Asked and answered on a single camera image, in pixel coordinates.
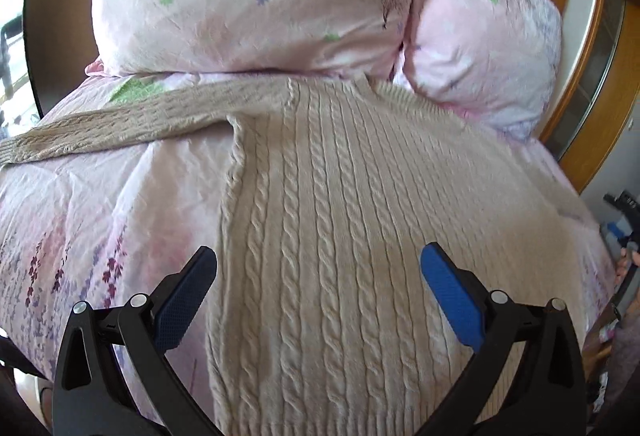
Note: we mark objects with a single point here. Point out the person's right hand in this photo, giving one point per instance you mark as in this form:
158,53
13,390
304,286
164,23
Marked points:
627,258

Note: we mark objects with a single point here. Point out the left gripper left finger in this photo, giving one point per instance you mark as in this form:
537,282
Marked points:
113,376

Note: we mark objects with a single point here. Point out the pink floral bed sheet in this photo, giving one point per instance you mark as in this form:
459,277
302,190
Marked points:
105,215

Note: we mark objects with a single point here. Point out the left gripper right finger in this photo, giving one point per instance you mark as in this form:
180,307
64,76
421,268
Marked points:
525,376

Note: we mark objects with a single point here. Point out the right pink floral pillow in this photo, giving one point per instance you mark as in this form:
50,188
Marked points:
493,61

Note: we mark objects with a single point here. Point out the wooden framed glass door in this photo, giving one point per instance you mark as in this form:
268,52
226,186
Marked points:
598,83

